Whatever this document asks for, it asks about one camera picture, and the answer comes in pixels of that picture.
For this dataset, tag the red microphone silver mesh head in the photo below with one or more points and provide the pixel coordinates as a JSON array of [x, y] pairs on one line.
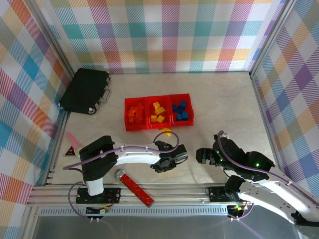
[[134, 188]]

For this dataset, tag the small blue lego brick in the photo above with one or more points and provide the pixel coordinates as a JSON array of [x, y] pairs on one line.
[[180, 107]]

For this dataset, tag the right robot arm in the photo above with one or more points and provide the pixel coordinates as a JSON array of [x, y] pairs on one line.
[[269, 196]]

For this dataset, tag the tall yellow lego brick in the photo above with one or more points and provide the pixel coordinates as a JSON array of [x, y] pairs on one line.
[[160, 110]]

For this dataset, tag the yellow curved lego brick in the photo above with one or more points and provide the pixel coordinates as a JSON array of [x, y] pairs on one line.
[[165, 132]]

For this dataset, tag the red plastic bin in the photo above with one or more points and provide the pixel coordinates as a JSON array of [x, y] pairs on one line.
[[190, 109], [134, 127], [168, 104]]

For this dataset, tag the orange long lego chassis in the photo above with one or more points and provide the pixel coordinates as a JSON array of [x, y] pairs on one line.
[[140, 113]]

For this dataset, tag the aluminium frame post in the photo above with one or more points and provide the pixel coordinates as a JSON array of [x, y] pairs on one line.
[[50, 35], [273, 35]]

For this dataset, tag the dark triangle red sign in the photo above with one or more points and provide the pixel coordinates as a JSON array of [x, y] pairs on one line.
[[70, 152]]

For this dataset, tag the shiny metal plate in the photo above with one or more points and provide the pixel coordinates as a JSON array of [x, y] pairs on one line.
[[174, 229]]

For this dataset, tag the aluminium side rail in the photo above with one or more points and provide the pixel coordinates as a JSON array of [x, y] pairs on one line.
[[55, 159], [267, 124]]

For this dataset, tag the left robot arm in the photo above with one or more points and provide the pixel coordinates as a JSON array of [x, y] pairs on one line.
[[134, 156]]

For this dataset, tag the perforated metal strip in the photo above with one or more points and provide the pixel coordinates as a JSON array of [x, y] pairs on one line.
[[162, 211]]

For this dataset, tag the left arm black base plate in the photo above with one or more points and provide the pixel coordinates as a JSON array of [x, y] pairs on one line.
[[113, 195]]

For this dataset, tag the small circuit board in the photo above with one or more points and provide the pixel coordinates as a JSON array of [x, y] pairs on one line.
[[236, 207], [104, 211]]

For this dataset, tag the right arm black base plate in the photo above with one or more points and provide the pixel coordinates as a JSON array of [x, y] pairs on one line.
[[215, 194]]

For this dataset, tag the long aluminium frame rail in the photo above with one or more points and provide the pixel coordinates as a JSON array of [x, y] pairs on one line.
[[174, 194]]

